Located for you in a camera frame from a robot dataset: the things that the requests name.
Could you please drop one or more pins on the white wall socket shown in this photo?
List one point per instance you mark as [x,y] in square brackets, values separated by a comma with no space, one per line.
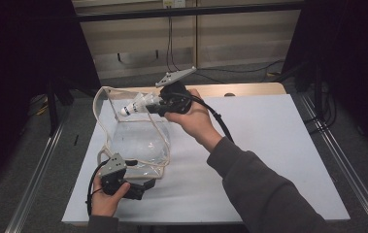
[175,3]

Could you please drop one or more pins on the white shuttlecock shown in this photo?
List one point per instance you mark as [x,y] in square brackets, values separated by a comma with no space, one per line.
[136,106]

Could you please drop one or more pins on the person's right hand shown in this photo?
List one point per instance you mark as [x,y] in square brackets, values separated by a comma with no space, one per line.
[197,126]

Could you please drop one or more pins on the black horizontal bar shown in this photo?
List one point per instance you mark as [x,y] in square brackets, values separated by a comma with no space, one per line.
[188,11]

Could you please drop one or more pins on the black metal stand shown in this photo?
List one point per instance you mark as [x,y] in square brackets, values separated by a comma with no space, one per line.
[317,97]
[52,110]

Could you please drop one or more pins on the black curtain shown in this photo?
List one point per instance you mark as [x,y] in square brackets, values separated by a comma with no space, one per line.
[16,64]
[359,64]

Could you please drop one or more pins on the transparent bag with beige trim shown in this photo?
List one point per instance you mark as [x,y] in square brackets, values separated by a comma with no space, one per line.
[139,142]

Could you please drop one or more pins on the dark round table grommet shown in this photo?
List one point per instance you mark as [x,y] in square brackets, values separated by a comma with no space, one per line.
[229,94]

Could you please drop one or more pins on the person's left hand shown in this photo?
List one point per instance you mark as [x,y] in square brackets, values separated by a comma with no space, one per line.
[105,204]

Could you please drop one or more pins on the aluminium floor rail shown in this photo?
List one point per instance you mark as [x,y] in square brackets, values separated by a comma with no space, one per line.
[36,181]
[350,174]

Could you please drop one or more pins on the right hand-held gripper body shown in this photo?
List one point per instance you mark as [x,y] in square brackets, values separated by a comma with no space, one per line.
[176,97]

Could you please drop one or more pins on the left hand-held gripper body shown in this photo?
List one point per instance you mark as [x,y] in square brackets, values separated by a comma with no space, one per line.
[113,168]

